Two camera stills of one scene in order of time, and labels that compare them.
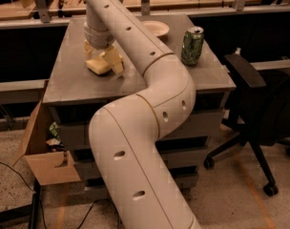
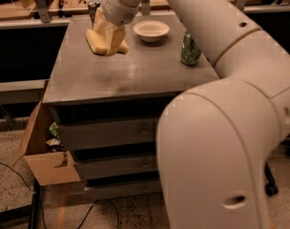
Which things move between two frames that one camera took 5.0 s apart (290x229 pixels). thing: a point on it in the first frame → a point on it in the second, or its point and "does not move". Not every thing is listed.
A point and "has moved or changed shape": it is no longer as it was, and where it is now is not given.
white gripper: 98,38 → 120,10
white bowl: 156,28 does not move
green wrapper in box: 54,140 does not move
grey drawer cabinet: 74,94 does not move
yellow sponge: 98,66 has moved or changed shape
